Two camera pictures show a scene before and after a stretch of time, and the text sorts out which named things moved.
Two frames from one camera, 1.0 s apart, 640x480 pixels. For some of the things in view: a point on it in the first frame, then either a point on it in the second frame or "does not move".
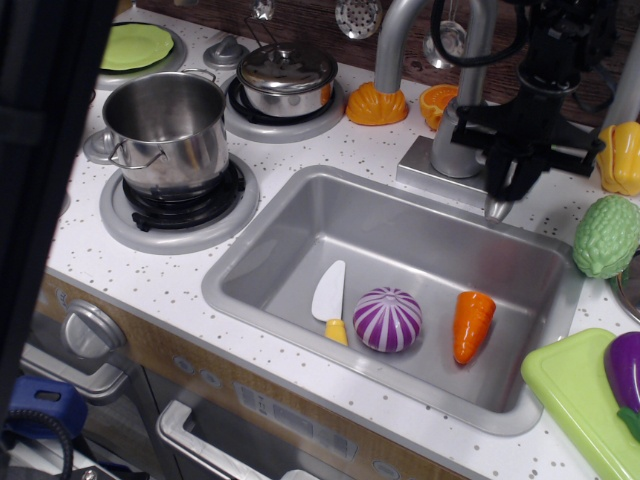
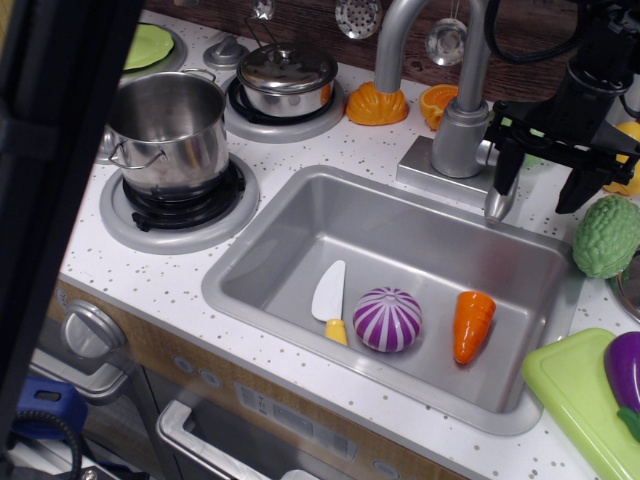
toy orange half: [434, 100] does not move
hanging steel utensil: [263, 10] does not move
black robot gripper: [533, 121] → [573, 126]
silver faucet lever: [497, 211] does not move
